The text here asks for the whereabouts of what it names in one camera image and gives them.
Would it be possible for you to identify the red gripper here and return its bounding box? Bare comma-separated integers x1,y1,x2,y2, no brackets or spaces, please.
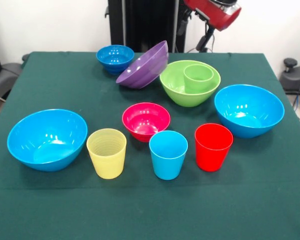
176,0,243,54

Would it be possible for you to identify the purple bowl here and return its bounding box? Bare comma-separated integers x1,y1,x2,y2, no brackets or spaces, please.
115,40,170,90

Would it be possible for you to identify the green bowl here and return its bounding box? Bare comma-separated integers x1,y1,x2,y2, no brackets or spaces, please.
159,59,222,108

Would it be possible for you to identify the large light blue bowl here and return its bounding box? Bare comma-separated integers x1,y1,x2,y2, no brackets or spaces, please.
6,108,89,172
213,84,286,139

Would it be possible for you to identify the small dark blue bowl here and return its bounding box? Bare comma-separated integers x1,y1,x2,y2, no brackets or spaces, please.
95,44,135,75

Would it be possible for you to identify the pink bowl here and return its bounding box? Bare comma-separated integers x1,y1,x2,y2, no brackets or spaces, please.
121,102,172,143

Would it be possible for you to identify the red cup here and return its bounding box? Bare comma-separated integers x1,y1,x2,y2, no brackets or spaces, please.
194,123,234,173

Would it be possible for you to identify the light blue cup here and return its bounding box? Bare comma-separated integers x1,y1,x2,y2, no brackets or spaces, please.
148,130,189,181

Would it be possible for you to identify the yellow cup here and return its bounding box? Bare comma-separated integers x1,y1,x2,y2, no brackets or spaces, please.
86,128,128,180

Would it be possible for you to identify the dark green tablecloth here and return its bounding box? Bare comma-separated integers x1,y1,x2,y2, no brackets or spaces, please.
0,51,300,240

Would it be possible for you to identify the black wall cable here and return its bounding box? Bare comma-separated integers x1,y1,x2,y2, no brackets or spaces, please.
184,21,216,53

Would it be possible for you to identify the grey pedestal foot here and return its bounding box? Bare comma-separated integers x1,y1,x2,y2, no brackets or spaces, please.
0,62,24,101
279,57,300,92

